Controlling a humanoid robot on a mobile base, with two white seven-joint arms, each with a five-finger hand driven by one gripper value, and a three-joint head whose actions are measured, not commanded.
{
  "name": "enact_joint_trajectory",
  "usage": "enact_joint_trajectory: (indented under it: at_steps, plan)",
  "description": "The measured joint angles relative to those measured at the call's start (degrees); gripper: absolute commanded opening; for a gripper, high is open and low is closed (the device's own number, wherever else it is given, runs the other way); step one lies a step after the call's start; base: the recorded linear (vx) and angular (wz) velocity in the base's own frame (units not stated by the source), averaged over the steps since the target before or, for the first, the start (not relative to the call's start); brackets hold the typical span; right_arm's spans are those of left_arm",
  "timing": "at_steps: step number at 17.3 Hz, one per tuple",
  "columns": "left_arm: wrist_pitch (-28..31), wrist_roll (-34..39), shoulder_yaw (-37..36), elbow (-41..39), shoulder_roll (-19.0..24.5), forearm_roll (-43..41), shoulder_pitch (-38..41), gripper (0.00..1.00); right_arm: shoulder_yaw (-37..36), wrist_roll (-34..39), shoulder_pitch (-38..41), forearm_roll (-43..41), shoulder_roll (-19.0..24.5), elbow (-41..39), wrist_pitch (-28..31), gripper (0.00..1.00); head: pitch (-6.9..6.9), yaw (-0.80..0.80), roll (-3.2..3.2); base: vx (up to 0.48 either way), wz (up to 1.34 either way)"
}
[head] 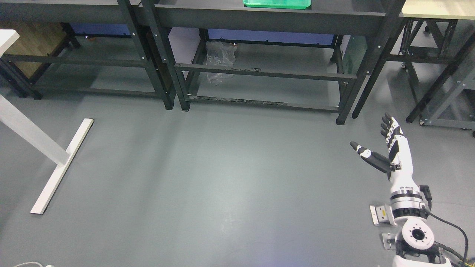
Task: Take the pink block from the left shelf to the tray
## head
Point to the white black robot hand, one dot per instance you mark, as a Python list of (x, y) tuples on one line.
[(398, 165)]

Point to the green plastic tray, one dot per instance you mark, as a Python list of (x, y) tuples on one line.
[(279, 4)]

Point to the black metal shelf right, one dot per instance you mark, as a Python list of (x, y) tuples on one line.
[(374, 21)]

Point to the black metal shelf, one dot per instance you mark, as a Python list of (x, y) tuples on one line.
[(88, 46), (374, 21)]

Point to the black metal shelf left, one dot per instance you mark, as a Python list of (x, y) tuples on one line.
[(88, 46)]

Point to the wooden top workbench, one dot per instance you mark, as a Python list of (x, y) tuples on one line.
[(441, 18)]

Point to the clear plastic bag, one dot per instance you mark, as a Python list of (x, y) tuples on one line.
[(220, 54)]

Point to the white table leg frame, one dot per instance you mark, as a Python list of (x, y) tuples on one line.
[(25, 128)]

